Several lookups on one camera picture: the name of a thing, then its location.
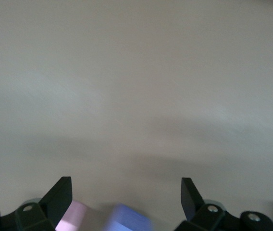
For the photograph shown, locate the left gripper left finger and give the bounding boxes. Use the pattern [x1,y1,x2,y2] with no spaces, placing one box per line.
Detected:
[0,176,73,231]

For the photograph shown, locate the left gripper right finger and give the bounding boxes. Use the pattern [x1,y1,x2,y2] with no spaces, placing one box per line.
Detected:
[174,177,273,231]

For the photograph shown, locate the light pink foam block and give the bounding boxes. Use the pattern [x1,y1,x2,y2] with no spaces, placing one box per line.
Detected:
[54,200,90,231]

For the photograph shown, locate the purple foam block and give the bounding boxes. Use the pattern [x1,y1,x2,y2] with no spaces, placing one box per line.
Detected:
[102,203,155,231]

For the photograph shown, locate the table cover mat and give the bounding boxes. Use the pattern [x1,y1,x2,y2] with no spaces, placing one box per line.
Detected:
[0,0,273,231]

